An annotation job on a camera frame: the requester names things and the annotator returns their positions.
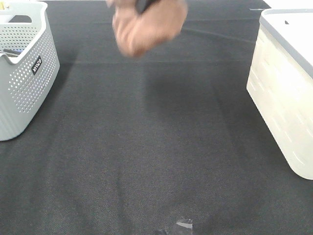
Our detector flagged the dark grey table cloth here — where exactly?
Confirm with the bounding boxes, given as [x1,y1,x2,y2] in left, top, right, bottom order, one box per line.
[0,0,313,235]

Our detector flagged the cream plastic storage box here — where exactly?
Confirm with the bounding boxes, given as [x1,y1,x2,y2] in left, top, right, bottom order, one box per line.
[246,9,313,180]

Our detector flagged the brown terry towel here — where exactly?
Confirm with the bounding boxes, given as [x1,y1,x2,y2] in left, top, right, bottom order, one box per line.
[107,0,188,57]

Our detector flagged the grey tape piece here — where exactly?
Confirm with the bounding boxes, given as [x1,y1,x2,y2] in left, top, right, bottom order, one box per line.
[176,218,193,230]

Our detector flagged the grey perforated plastic basket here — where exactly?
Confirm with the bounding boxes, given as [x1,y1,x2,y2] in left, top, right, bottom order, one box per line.
[0,1,60,141]

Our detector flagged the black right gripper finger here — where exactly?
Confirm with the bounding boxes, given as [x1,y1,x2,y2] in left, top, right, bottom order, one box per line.
[135,0,155,13]

